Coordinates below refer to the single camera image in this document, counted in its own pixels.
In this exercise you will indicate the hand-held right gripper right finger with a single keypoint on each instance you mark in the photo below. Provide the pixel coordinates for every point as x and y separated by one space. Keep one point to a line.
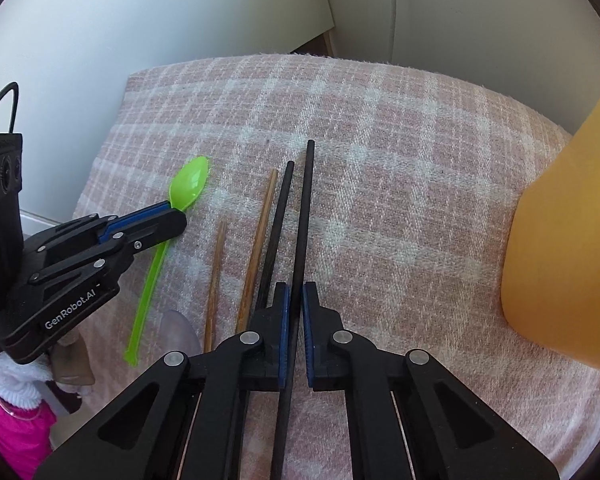
307 330

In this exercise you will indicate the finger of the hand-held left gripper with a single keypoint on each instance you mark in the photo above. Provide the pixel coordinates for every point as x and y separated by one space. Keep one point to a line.
155 232
130 217

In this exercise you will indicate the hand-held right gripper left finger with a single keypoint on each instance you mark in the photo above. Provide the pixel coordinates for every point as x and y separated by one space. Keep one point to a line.
282 330

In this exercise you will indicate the green plastic spoon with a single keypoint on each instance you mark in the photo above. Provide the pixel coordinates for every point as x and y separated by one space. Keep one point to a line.
190 182

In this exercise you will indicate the red-tipped wooden chopstick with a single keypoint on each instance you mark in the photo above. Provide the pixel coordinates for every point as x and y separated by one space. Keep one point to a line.
215 285
259 240

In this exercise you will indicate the clear plastic spoon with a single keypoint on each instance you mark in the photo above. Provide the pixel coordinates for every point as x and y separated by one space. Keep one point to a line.
177 332

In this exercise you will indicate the black chopstick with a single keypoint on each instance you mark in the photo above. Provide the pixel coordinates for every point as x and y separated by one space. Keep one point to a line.
305 210
277 220

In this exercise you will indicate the yellow plastic container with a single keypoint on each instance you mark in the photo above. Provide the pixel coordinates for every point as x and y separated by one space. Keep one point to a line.
565 260

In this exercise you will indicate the person's left hand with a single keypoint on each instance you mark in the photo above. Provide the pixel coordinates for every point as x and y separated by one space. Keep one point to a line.
72 375

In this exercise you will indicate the pink plaid cloth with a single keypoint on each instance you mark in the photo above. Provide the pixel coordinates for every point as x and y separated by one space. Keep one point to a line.
380 160

